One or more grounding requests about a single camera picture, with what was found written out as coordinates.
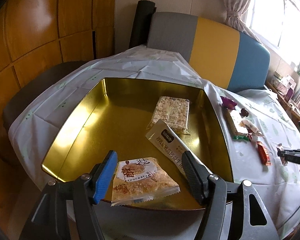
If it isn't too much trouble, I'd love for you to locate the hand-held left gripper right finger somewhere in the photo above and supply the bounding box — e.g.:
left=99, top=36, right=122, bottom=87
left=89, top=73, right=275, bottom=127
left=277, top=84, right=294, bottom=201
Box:
left=181, top=150, right=277, bottom=240

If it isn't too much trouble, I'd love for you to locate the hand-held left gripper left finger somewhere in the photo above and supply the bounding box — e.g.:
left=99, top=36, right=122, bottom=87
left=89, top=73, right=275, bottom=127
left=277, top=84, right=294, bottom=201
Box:
left=26, top=150, right=118, bottom=240

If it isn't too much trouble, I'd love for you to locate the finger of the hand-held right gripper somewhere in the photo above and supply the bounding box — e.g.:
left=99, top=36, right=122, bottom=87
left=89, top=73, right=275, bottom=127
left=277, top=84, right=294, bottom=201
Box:
left=277, top=149, right=300, bottom=165

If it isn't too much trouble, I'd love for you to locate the small clear candy wrapper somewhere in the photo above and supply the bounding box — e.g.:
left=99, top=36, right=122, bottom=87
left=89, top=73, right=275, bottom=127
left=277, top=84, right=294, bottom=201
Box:
left=276, top=143, right=289, bottom=165

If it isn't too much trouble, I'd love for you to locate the dark red snack bar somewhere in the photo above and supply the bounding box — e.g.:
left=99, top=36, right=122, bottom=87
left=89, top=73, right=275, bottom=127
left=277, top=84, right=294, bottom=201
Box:
left=256, top=141, right=272, bottom=166

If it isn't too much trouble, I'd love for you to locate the white pastry packet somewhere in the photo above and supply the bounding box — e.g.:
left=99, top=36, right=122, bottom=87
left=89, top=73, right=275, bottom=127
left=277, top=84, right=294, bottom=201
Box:
left=111, top=157, right=180, bottom=207

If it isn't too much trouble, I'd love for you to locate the long white sachet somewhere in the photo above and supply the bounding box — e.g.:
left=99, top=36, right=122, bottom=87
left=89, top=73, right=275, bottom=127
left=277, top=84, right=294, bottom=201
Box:
left=145, top=119, right=213, bottom=178

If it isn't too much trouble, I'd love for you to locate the white candy wrapper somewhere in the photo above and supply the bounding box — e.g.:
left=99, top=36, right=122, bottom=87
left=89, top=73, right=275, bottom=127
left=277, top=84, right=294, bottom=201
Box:
left=241, top=119, right=265, bottom=137

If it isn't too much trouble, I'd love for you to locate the gold tin box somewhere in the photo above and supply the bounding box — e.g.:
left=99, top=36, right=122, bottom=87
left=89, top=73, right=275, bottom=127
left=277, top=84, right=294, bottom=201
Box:
left=41, top=77, right=234, bottom=212

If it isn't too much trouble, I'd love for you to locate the green label cracker packet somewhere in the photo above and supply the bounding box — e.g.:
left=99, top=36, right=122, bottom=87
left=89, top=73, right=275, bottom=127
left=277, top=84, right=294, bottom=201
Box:
left=225, top=110, right=249, bottom=141

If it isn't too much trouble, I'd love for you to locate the clear crisp cake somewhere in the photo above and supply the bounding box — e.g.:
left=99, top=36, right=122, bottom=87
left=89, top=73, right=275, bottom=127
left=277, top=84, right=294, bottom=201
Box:
left=150, top=96, right=190, bottom=134

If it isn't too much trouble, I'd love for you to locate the purple snack packet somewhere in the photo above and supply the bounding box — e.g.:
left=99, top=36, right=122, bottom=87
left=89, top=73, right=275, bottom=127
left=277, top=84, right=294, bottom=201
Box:
left=220, top=96, right=237, bottom=111

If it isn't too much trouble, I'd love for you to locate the floral box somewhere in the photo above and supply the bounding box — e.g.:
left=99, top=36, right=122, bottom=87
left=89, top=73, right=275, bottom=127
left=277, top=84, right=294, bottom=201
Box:
left=275, top=82, right=290, bottom=95

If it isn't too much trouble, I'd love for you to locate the white tablecloth with green print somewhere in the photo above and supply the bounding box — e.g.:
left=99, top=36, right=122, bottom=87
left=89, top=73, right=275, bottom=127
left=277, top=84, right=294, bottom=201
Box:
left=9, top=44, right=300, bottom=240

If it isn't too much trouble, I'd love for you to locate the window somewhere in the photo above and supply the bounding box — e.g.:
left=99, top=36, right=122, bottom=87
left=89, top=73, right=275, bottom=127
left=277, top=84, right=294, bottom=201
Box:
left=245, top=0, right=300, bottom=75

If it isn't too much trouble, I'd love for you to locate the grey yellow blue chair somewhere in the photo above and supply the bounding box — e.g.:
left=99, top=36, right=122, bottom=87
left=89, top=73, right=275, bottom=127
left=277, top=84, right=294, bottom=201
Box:
left=146, top=12, right=270, bottom=93

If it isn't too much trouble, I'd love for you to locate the tied cream curtain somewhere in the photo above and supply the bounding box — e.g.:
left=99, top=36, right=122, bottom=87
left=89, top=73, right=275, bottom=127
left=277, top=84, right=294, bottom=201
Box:
left=222, top=0, right=263, bottom=43

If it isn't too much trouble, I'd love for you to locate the black rolled mat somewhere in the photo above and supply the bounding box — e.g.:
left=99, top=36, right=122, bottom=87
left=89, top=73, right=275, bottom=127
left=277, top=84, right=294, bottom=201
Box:
left=129, top=0, right=157, bottom=49

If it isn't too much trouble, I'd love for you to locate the wooden wardrobe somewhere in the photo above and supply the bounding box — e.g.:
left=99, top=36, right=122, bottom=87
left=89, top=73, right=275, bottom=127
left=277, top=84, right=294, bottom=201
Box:
left=0, top=0, right=118, bottom=240

